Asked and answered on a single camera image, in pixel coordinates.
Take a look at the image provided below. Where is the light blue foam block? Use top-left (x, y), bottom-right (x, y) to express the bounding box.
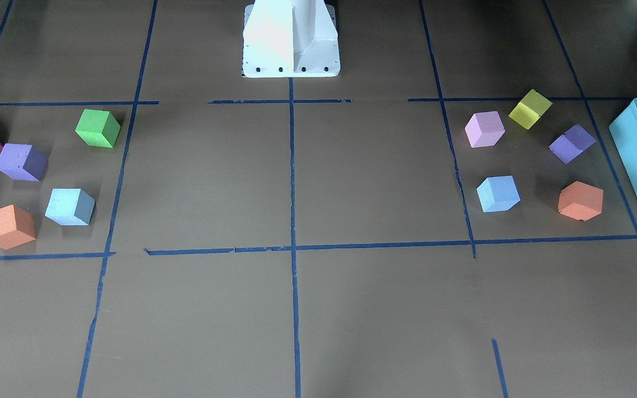
top-left (476, 175), bottom-right (521, 212)
top-left (45, 188), bottom-right (95, 226)

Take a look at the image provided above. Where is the pink foam block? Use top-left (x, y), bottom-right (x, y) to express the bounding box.
top-left (464, 111), bottom-right (505, 147)

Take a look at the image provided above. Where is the yellow foam block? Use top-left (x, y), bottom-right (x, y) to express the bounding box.
top-left (509, 89), bottom-right (552, 129)

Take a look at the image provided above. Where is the green foam block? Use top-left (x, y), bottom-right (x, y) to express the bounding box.
top-left (74, 109), bottom-right (121, 148)

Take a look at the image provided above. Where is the purple foam block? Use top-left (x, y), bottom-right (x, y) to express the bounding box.
top-left (549, 124), bottom-right (596, 164)
top-left (0, 143), bottom-right (48, 181)

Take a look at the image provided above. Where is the orange foam block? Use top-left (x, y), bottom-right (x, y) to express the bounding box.
top-left (0, 205), bottom-right (37, 250)
top-left (557, 181), bottom-right (604, 221)

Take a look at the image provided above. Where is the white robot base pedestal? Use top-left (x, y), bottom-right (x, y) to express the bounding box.
top-left (241, 1), bottom-right (341, 78)

